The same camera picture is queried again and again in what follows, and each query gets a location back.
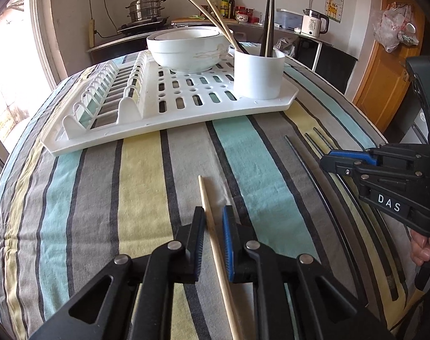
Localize light wooden chopstick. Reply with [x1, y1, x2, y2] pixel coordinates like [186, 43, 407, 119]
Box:
[197, 175, 243, 340]
[206, 0, 247, 54]

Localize right hand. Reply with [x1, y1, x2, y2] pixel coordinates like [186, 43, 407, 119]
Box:
[410, 230, 430, 266]

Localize wooden door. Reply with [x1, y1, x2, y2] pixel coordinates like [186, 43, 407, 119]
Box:
[353, 0, 425, 132]

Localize striped tablecloth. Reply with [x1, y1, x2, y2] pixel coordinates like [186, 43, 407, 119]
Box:
[0, 61, 423, 339]

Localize white dish drying rack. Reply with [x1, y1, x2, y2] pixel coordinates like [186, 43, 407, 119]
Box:
[40, 51, 298, 156]

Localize plastic bag on door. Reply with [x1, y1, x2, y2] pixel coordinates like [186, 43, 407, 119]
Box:
[373, 2, 420, 53]

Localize white utensil holder cup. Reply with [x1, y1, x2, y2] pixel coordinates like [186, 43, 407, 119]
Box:
[233, 47, 286, 100]

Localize white electric kettle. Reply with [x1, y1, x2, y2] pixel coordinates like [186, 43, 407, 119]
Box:
[300, 8, 330, 38]

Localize white bowl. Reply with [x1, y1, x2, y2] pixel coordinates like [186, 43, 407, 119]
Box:
[147, 26, 230, 74]

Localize low grey shelf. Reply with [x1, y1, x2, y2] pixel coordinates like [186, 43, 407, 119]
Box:
[87, 31, 154, 65]

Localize clear blue food container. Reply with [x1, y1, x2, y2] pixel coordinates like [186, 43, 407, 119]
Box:
[274, 8, 303, 31]

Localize black induction cooker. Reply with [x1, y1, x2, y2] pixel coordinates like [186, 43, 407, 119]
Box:
[117, 17, 168, 36]

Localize wooden cutting board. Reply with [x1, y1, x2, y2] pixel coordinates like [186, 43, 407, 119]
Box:
[171, 15, 212, 26]

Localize stainless steel steamer pot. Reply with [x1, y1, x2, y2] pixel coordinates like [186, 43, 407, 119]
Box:
[126, 0, 166, 22]

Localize dark soy sauce bottle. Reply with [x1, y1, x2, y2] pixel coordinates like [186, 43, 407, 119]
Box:
[228, 0, 236, 20]

